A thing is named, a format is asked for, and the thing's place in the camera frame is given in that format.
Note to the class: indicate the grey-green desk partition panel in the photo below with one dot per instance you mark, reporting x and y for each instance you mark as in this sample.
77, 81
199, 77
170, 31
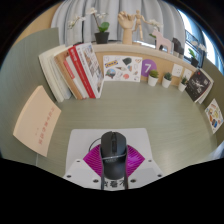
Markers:
23, 66
218, 83

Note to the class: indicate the white wall socket plate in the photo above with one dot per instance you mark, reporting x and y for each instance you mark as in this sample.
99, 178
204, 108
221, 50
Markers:
187, 74
177, 70

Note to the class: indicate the purple round number disc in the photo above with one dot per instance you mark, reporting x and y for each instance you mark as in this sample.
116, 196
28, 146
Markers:
148, 67

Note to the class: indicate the beige booklet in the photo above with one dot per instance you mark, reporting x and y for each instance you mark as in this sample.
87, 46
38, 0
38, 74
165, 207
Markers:
36, 120

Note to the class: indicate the brown kraft book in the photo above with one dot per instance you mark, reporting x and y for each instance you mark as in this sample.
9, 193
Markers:
65, 71

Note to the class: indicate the grey pleated curtain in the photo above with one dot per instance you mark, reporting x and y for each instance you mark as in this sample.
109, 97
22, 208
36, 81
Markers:
160, 10

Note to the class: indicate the white book with red lettering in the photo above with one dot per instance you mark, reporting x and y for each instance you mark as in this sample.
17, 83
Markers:
75, 75

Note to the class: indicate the dark-framed window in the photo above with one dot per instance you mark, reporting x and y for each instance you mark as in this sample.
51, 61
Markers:
206, 43

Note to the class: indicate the red-spined picture-cover book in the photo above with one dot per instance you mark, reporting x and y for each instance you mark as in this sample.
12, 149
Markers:
91, 66

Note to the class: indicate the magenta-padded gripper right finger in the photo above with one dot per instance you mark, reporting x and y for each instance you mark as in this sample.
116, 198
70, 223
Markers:
136, 163

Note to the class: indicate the wooden hand model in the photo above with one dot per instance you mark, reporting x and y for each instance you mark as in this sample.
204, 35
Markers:
126, 30

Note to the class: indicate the light wooden desk shelf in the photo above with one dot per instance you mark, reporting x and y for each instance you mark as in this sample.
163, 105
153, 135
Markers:
165, 65

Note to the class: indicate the black book with red edge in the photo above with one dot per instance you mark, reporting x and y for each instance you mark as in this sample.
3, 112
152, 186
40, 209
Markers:
197, 85

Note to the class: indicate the white sticker sheet with objects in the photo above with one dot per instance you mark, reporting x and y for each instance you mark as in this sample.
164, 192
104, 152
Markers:
121, 68

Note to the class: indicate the pink wooden horse figure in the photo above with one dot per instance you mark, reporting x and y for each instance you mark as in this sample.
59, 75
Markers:
161, 41

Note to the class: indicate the dark wooden horse figure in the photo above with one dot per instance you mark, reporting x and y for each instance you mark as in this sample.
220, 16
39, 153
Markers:
177, 46

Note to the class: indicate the wooden artist mannequin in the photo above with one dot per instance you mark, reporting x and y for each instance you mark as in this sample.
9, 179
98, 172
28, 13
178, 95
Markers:
140, 25

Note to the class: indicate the white orchid in black pot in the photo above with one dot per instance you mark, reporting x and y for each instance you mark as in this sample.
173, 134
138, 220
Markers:
194, 61
101, 37
155, 24

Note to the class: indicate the food sticker sheet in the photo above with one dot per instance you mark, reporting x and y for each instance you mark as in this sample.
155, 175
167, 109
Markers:
214, 115

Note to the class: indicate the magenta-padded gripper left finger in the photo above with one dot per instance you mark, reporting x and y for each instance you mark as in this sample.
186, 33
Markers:
91, 163

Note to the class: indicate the small succulent in white pot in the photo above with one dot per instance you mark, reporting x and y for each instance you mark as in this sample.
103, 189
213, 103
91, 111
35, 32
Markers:
182, 86
153, 80
166, 82

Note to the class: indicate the white printed mouse pad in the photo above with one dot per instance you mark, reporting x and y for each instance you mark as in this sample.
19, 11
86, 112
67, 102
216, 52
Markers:
80, 143

